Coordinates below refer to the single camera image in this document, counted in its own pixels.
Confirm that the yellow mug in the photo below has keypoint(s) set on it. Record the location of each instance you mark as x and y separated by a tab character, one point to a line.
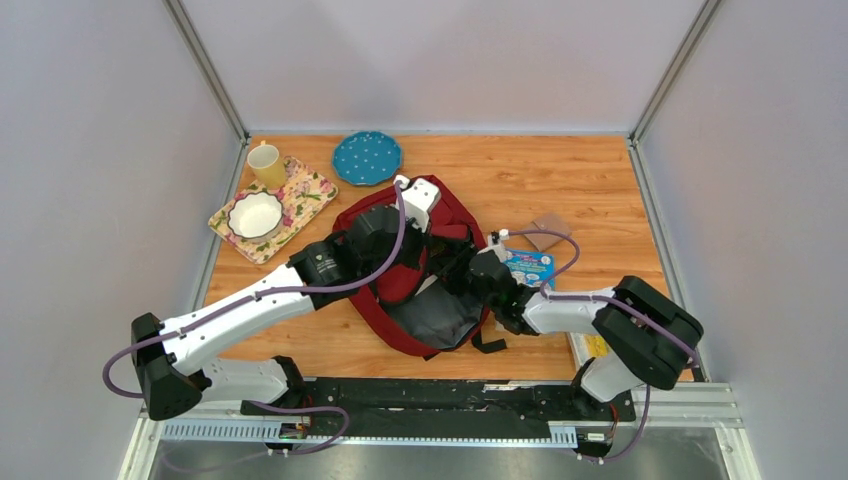
266	163

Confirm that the red backpack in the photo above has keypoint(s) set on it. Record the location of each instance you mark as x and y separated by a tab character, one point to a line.
417	316

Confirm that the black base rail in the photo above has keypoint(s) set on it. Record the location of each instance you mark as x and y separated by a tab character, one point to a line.
427	409

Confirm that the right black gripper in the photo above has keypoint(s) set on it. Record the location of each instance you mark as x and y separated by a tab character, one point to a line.
456	288

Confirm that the white scalloped bowl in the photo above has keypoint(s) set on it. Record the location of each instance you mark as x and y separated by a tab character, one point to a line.
256	217

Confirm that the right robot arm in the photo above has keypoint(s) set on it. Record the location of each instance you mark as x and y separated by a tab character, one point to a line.
651	339

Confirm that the blue polka dot plate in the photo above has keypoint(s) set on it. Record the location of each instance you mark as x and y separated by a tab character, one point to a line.
367	158

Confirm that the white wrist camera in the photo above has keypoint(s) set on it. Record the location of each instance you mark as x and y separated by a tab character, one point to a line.
419	197
496	243

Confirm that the brown leather wallet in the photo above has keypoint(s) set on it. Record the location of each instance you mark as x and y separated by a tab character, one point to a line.
552	229

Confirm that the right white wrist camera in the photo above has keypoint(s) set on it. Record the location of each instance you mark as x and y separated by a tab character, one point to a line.
496	243

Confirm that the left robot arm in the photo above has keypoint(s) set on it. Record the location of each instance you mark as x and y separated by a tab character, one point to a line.
378	263

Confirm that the blue comic book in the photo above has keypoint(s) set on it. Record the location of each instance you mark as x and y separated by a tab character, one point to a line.
530	268

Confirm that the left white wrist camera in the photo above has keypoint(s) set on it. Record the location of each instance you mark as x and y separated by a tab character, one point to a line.
419	197

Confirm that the yellow illustrated book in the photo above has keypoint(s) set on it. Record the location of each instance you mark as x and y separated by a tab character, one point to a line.
585	347

